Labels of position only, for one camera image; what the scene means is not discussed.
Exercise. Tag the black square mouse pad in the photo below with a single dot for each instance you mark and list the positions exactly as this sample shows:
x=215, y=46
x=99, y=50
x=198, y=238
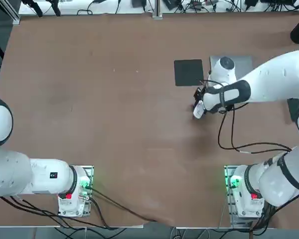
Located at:
x=188, y=72

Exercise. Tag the white computer mouse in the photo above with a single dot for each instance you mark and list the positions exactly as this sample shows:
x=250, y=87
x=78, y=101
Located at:
x=198, y=110

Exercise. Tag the dark green model phone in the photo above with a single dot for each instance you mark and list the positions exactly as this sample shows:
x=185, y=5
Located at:
x=292, y=109

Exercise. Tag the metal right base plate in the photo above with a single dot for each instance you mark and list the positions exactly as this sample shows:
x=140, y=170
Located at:
x=226, y=179

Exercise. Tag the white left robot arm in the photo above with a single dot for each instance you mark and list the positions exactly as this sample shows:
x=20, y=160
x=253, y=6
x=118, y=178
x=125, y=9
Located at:
x=40, y=176

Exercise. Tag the aluminium corner rail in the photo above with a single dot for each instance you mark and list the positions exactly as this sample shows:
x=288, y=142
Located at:
x=12, y=15

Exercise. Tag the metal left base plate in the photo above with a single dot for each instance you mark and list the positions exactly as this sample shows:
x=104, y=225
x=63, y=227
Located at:
x=89, y=171

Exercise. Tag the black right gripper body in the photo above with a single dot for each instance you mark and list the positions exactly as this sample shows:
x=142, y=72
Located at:
x=200, y=93

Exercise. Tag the aluminium table post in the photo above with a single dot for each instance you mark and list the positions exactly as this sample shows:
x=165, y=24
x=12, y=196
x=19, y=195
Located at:
x=157, y=10

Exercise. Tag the silver closed laptop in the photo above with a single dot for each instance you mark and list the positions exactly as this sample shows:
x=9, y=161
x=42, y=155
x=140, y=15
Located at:
x=244, y=63

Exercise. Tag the black power adapter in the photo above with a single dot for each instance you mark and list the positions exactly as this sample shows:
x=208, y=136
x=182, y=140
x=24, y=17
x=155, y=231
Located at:
x=139, y=3

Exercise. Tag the metal base plate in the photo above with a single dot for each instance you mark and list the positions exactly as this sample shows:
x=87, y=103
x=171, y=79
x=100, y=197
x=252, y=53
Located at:
x=226, y=179
x=89, y=171

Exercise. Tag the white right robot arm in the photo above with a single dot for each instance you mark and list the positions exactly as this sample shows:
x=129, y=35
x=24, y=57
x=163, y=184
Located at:
x=271, y=82

